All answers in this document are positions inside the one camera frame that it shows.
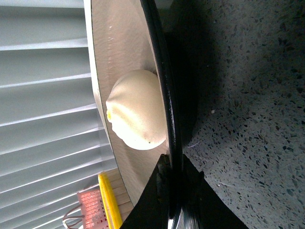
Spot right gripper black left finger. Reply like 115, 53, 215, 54
121, 154, 171, 229

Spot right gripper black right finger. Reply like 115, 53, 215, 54
182, 155, 247, 229

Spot white steamed bun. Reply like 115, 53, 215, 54
106, 70, 167, 150

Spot beige plate black rim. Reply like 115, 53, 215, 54
84, 0, 198, 204

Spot yellow rimmed bamboo steamer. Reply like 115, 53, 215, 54
98, 168, 133, 229

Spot red circuit board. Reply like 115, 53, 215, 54
77, 188, 110, 229

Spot grey pleated curtain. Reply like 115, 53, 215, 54
0, 0, 116, 229

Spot red white wires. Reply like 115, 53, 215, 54
62, 203, 85, 229

